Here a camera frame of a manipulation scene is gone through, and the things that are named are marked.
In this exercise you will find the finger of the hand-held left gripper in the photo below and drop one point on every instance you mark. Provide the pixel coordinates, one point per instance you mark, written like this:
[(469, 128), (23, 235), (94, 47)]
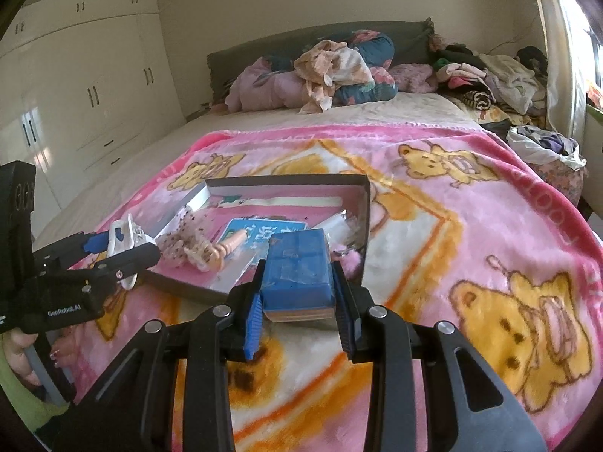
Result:
[(136, 259), (96, 243)]

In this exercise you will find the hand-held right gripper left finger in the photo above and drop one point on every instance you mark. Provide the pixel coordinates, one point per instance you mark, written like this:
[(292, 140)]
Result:
[(252, 320)]

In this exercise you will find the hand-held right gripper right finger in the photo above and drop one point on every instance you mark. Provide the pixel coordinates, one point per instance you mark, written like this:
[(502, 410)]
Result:
[(346, 325)]

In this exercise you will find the white hair claw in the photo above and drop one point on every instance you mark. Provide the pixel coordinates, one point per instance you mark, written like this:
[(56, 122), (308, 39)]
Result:
[(136, 233)]

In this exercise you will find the dark cardboard box tray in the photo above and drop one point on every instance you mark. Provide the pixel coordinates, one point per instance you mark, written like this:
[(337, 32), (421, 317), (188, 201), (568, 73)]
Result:
[(188, 288)]

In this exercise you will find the pink fluffy hair clip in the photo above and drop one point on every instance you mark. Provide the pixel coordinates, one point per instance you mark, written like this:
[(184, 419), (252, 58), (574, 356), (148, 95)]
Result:
[(351, 259)]

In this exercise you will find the blue jewelry box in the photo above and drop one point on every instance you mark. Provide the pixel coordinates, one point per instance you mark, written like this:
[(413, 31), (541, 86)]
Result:
[(297, 268)]

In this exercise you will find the person's left forearm green sleeve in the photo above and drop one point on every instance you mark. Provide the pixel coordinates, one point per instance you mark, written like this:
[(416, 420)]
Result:
[(19, 400)]

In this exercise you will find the person's left hand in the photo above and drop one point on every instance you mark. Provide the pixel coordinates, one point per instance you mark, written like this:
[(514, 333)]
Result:
[(21, 358)]

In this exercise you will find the pink beaded hair accessory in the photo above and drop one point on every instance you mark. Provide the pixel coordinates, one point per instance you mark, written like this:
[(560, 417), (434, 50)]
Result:
[(181, 240)]

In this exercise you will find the clear plastic packet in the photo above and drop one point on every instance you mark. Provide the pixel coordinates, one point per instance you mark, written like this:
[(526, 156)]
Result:
[(334, 228)]

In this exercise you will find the cream wardrobe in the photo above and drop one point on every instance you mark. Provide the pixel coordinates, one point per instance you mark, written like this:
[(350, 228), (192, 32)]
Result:
[(94, 103)]

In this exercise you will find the pink printed blanket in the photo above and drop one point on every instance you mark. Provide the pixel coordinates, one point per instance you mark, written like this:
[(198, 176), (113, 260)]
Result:
[(471, 226)]

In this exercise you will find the pale pink quilt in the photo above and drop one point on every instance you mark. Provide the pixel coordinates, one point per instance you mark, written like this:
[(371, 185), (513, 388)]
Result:
[(273, 84)]

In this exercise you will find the pile of clothes and pillows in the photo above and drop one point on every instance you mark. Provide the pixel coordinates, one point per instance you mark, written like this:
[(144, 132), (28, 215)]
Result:
[(245, 54)]

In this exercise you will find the white bag of clothes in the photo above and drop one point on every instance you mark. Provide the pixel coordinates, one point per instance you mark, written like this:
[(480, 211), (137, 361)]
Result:
[(518, 139)]

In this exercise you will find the floral fabric basket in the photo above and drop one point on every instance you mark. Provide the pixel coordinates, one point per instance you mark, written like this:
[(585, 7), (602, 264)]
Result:
[(556, 179)]

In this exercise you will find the pink fuzzy garment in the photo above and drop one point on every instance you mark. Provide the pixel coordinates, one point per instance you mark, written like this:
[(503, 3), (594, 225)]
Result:
[(412, 77)]

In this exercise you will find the peach patterned cloth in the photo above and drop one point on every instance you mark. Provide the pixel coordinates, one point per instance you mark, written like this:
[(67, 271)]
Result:
[(325, 63)]

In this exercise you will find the teal floral quilt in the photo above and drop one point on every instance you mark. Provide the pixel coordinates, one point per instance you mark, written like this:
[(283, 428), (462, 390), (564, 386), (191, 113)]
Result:
[(377, 47)]

